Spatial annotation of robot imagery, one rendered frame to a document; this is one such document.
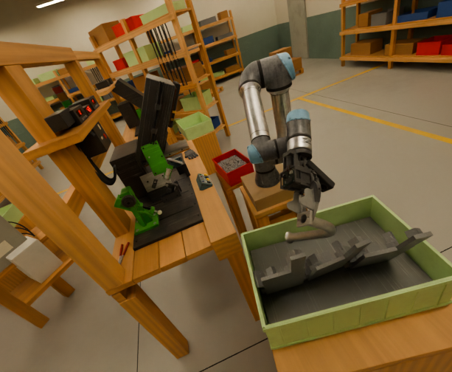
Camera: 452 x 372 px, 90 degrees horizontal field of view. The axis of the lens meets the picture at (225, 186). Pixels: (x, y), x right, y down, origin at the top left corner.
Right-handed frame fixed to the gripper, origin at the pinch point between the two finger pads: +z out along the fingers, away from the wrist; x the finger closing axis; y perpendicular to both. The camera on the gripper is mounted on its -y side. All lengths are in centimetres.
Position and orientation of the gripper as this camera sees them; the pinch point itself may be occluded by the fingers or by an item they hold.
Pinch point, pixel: (309, 218)
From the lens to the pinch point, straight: 69.6
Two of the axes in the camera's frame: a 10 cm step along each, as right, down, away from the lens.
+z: -0.7, 9.3, -3.5
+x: 3.8, -3.0, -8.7
